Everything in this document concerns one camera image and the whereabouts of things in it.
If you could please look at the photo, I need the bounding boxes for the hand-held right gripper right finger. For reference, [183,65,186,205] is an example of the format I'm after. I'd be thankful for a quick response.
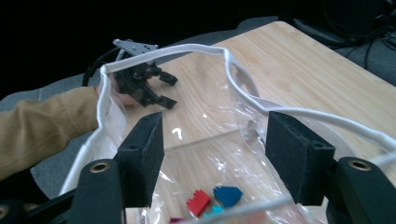
[264,110,336,207]

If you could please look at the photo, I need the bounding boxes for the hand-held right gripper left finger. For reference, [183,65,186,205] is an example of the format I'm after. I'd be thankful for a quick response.
[113,111,165,209]

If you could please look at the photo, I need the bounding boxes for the plain red toy brick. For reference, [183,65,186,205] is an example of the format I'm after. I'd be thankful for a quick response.
[186,189,212,217]

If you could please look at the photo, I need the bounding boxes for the small blue toy brick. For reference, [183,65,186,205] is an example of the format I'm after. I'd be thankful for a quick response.
[213,185,244,209]

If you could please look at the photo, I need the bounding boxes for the clear plastic bag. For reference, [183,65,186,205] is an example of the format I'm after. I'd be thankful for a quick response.
[59,43,396,224]

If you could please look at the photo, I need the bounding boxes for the cyan toy brick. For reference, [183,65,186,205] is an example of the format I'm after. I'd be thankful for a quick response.
[203,204,225,218]

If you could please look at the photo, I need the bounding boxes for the dark equipment stand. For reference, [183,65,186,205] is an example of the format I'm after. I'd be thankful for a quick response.
[292,0,396,49]

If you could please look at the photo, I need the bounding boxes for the left hand-held gripper cable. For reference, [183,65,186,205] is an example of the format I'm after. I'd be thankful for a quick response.
[81,46,125,88]

